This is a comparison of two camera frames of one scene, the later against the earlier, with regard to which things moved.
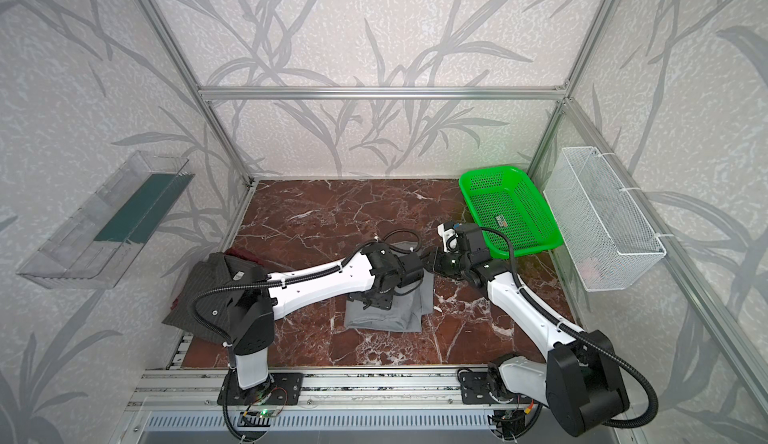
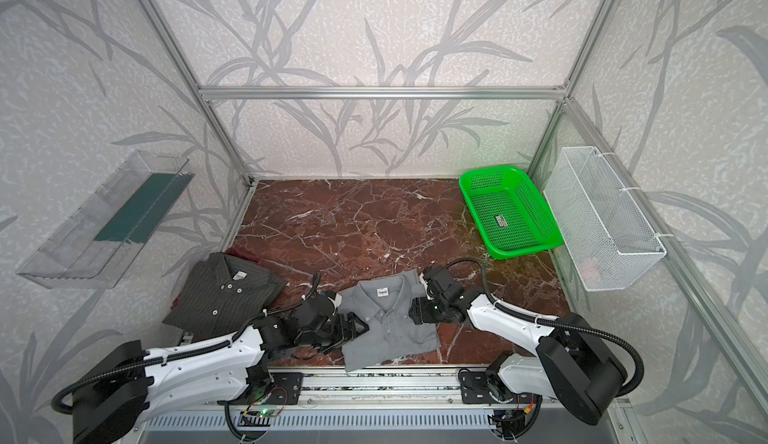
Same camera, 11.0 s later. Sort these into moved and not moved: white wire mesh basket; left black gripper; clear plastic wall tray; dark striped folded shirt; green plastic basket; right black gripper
Moved: right black gripper; left black gripper
Not moved: green plastic basket; white wire mesh basket; clear plastic wall tray; dark striped folded shirt
